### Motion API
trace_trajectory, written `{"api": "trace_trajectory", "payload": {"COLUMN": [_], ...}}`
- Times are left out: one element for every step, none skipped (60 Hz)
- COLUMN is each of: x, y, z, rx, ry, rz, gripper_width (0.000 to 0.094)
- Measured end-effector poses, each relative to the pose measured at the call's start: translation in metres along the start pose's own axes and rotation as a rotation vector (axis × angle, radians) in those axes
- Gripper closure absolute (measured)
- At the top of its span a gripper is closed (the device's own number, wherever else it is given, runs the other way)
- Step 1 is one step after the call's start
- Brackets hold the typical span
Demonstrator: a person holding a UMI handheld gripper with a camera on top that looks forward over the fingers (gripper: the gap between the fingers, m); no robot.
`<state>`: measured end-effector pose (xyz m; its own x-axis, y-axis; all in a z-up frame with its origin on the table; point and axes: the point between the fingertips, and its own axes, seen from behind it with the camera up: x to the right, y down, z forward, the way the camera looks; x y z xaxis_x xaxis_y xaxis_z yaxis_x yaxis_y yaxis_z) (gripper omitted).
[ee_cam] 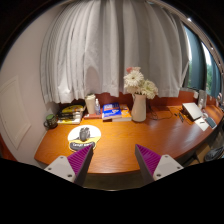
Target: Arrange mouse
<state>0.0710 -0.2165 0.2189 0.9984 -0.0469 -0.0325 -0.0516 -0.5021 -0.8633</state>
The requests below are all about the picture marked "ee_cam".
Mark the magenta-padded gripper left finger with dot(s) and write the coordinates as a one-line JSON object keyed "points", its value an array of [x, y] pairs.
{"points": [[61, 166]]}

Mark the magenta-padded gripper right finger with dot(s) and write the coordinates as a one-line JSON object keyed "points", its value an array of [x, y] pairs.
{"points": [[166, 166]]}

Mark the yellow and white book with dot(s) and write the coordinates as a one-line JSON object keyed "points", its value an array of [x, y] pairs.
{"points": [[70, 121]]}

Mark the white curtain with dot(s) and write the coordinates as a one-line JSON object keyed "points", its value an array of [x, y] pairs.
{"points": [[110, 50]]}

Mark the dark office chair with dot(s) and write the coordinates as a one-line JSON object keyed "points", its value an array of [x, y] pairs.
{"points": [[215, 154]]}

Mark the clear spray bottle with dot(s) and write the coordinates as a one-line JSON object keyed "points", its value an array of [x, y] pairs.
{"points": [[97, 108]]}

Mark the black grey computer mouse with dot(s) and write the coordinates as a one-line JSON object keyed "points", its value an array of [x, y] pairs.
{"points": [[84, 134]]}

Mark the white flower bouquet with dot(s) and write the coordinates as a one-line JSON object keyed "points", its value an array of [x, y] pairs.
{"points": [[135, 80]]}

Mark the cream travel tumbler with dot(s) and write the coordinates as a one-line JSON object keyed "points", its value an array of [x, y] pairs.
{"points": [[90, 105]]}

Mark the dark teal curtain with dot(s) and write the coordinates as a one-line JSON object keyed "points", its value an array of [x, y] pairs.
{"points": [[196, 63]]}

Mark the white ceramic vase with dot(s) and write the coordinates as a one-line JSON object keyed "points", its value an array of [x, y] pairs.
{"points": [[139, 108]]}

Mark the green and black mug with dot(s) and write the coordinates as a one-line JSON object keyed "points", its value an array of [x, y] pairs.
{"points": [[51, 120]]}

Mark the white mouse pad black rest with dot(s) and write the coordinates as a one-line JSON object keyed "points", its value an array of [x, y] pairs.
{"points": [[95, 131]]}

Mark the yellow and black book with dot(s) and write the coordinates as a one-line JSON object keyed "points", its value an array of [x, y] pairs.
{"points": [[72, 109]]}

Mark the red-brown book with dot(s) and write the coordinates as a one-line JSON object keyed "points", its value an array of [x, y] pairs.
{"points": [[91, 116]]}

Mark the white laptop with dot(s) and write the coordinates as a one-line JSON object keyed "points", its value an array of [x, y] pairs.
{"points": [[192, 110]]}

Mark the blue book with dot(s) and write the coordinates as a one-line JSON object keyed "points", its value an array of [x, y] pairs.
{"points": [[110, 111]]}

